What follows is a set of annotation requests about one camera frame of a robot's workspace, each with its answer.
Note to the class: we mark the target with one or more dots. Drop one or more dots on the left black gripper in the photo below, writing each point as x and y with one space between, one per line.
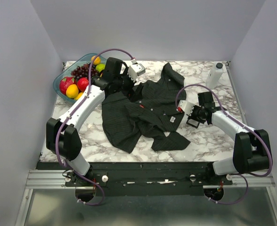
136 94

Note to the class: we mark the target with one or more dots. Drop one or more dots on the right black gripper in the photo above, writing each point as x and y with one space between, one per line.
191 117

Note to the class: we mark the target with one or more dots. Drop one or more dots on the black pinstriped shirt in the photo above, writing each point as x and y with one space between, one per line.
153 114

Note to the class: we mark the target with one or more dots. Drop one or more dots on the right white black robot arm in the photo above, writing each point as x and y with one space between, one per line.
251 147

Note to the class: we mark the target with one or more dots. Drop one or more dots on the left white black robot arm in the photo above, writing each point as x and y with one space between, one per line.
62 137

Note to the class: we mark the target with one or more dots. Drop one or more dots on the white bottle black cap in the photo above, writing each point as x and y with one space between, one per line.
214 75

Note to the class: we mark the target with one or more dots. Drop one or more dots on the green lime fruit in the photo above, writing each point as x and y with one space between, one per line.
100 67

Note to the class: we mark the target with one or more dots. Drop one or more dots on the small orange fruit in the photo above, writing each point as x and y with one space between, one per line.
96 60

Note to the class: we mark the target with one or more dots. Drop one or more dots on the red apple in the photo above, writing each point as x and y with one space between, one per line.
82 84

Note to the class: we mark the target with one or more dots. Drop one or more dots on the yellow mango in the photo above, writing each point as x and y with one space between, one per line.
78 96

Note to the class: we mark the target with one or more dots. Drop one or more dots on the dark red grape bunch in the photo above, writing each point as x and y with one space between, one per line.
83 71

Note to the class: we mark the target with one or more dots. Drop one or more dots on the orange yellow round fruit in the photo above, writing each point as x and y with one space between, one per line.
72 91

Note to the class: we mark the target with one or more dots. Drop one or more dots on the pink dragon fruit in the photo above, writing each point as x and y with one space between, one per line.
65 83

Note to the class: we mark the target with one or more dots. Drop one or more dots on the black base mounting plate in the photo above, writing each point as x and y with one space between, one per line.
153 179

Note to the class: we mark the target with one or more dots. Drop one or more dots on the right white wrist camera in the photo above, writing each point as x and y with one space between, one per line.
185 107

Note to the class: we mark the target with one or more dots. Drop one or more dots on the aluminium rail frame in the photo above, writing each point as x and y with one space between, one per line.
53 179

